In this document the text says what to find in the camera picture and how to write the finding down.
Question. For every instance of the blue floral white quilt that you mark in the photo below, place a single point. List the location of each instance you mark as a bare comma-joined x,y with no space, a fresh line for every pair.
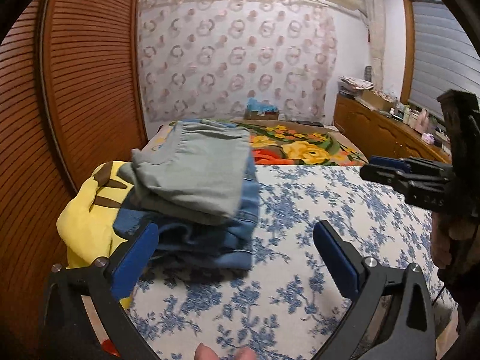
287,305

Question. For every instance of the tied beige side curtain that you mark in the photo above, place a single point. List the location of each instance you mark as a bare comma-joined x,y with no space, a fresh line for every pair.
377,35

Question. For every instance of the right hand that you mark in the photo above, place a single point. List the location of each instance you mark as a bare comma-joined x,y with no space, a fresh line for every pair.
446,229

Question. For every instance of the folded blue jeans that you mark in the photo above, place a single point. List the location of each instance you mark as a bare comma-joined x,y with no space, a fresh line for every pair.
184,242

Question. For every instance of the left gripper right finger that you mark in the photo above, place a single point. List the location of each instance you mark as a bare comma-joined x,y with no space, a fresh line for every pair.
407,330

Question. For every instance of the brown louvered wardrobe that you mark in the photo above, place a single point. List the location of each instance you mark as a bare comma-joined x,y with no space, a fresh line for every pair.
70,101

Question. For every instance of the patterned lace curtain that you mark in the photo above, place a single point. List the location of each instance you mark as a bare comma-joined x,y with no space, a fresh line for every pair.
209,58

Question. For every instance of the grey window blind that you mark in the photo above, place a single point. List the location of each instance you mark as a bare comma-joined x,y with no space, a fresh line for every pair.
444,57

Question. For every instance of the pink bottle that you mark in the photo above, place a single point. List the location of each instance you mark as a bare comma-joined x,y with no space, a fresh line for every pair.
422,121

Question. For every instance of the colourful flower blanket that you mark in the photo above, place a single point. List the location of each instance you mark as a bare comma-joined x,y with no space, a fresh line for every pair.
292,146

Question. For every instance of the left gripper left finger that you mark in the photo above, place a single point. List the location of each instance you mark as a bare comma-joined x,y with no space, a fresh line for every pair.
83,316

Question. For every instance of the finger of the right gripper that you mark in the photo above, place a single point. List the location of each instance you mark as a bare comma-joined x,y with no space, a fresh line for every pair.
395,163
386,175

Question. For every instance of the yellow plush toy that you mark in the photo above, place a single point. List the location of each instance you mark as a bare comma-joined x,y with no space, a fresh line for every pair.
86,223

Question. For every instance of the long wooden cabinet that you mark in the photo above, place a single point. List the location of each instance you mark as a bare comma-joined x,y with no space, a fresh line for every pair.
376,134

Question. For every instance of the grey-green shorts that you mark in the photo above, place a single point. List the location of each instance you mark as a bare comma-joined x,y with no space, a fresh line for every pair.
196,174

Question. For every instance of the left hand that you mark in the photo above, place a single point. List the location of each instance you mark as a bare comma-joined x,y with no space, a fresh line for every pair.
204,352

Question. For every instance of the stack of papers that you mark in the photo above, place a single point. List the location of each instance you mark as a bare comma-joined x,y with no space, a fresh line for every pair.
353,86

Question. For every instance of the box with blue item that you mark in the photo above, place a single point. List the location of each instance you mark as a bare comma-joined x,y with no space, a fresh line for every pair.
260,110

